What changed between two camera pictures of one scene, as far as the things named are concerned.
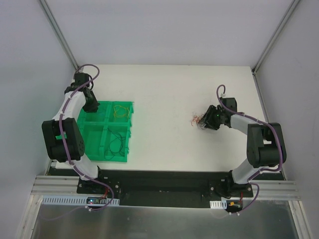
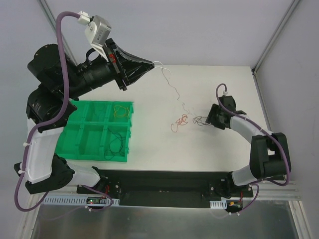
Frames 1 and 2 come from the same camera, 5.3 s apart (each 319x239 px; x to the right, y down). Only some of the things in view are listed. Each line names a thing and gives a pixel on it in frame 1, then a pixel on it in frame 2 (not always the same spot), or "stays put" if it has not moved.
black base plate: (161, 188) stays put
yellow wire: (116, 115) stays put
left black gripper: (91, 105) -> (117, 68)
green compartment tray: (106, 132) stays put
